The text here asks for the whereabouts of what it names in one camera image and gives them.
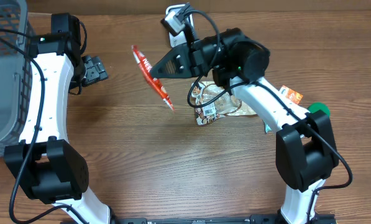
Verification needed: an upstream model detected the red Nescafe stick sachet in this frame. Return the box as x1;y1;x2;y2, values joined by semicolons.
131;45;175;111

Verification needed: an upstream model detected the brown cookie bag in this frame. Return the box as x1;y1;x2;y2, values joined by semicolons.
190;82;256;126

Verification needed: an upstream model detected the orange tissue pack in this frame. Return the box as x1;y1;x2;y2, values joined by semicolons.
279;85;303;105

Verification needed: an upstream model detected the green wet wipes pack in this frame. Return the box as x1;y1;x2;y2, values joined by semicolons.
264;123;272;134

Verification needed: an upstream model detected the green lid jar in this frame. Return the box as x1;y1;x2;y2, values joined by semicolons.
308;102;331;116

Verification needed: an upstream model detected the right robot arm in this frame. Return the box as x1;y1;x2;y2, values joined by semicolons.
151;28;339;223

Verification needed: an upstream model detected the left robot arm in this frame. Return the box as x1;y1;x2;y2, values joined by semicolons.
4;13;115;223

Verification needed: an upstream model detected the white barcode scanner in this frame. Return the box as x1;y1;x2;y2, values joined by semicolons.
165;4;194;48

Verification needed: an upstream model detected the grey plastic mesh basket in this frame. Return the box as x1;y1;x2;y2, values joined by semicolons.
0;0;34;157

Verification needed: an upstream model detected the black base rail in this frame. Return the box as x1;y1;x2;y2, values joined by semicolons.
60;214;337;224

